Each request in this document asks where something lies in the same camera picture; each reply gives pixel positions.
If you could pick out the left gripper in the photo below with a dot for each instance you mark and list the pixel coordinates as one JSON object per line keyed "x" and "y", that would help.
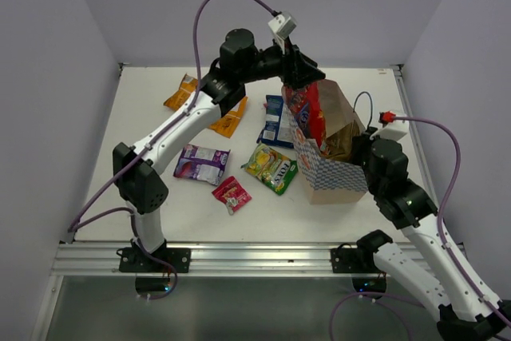
{"x": 297, "y": 69}

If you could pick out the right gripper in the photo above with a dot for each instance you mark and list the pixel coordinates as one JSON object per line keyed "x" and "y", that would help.
{"x": 359, "y": 142}

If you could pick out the red cookie snack bag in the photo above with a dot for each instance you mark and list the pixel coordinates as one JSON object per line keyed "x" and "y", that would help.
{"x": 305, "y": 107}

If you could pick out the light blue chips bag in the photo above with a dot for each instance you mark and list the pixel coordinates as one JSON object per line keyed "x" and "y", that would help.
{"x": 339, "y": 140}

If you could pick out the blue checkered paper bag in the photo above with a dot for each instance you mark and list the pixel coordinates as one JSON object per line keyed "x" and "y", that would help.
{"x": 327, "y": 181}

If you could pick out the orange snack packet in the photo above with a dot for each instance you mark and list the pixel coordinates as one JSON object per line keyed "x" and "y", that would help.
{"x": 225, "y": 126}

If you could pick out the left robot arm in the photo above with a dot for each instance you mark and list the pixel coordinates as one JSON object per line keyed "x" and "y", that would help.
{"x": 138, "y": 168}

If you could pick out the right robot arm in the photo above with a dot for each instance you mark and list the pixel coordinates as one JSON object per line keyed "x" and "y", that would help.
{"x": 461, "y": 304}

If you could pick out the green Fox's candy bag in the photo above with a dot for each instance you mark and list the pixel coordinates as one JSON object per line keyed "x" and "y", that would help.
{"x": 273, "y": 169}

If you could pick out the dark blue snack packet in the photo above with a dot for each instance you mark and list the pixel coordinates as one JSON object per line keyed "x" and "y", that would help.
{"x": 277, "y": 129}

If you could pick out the purple white snack packet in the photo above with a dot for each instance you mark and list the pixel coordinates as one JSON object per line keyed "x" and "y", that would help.
{"x": 201, "y": 164}

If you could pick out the small red candy packet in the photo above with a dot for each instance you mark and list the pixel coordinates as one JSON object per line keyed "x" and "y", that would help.
{"x": 231, "y": 193}

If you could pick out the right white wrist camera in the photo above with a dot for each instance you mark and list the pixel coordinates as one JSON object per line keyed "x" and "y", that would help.
{"x": 394, "y": 126}

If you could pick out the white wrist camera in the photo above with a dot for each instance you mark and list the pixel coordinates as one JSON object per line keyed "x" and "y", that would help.
{"x": 394, "y": 126}
{"x": 281, "y": 27}

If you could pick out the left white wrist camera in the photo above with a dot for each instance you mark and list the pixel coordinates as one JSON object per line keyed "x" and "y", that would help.
{"x": 281, "y": 27}

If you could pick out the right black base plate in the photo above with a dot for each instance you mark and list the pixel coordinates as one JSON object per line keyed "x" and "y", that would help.
{"x": 359, "y": 264}

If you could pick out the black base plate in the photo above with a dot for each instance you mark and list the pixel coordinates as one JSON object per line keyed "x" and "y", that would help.
{"x": 154, "y": 278}
{"x": 359, "y": 264}

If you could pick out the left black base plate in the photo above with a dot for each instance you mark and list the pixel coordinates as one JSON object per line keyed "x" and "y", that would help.
{"x": 154, "y": 278}

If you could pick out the aluminium mounting rail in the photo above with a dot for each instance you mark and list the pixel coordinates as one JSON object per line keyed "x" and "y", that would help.
{"x": 94, "y": 258}

